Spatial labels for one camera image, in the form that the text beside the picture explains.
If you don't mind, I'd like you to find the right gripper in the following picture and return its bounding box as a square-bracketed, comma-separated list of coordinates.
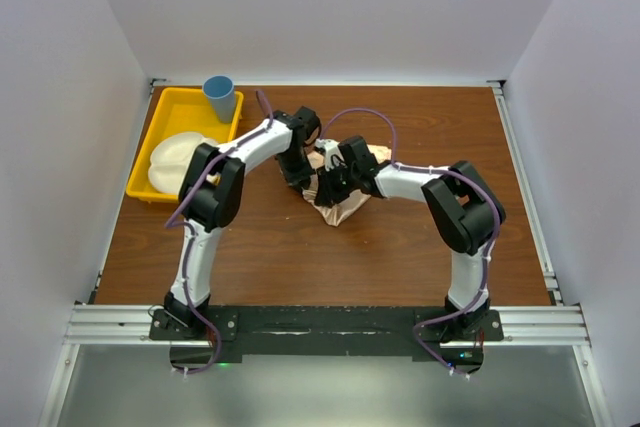
[315, 162, 358, 207]

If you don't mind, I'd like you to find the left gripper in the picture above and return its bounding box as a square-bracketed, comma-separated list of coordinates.
[275, 149, 316, 194]

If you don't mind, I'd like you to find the peach cloth napkin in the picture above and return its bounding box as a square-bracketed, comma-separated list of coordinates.
[301, 145, 392, 227]

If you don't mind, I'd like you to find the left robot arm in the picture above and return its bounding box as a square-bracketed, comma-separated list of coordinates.
[150, 107, 321, 340]

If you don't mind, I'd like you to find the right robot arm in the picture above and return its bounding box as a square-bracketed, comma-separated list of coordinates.
[314, 136, 506, 342]

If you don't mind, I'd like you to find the blue plastic cup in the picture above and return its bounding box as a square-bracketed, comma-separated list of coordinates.
[202, 75, 236, 124]

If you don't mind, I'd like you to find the yellow plastic tray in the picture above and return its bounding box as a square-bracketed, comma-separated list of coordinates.
[126, 87, 244, 203]

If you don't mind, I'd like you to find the white divided plate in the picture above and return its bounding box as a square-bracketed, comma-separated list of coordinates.
[147, 132, 219, 196]

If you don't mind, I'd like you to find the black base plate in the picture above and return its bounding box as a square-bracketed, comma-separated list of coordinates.
[149, 304, 501, 374]

